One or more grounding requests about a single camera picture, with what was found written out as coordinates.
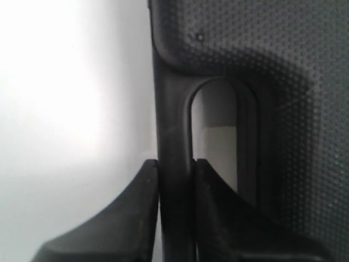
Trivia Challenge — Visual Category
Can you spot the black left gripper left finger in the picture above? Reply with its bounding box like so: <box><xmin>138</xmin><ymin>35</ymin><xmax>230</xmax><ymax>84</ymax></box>
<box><xmin>33</xmin><ymin>159</ymin><xmax>159</xmax><ymax>261</ymax></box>

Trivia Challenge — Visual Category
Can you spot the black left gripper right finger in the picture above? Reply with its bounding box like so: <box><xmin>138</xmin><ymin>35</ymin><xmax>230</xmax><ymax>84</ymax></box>
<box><xmin>195</xmin><ymin>159</ymin><xmax>327</xmax><ymax>261</ymax></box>

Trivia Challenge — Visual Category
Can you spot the black plastic carrying case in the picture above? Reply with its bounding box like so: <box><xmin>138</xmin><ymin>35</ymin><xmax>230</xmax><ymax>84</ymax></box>
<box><xmin>148</xmin><ymin>1</ymin><xmax>348</xmax><ymax>261</ymax></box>

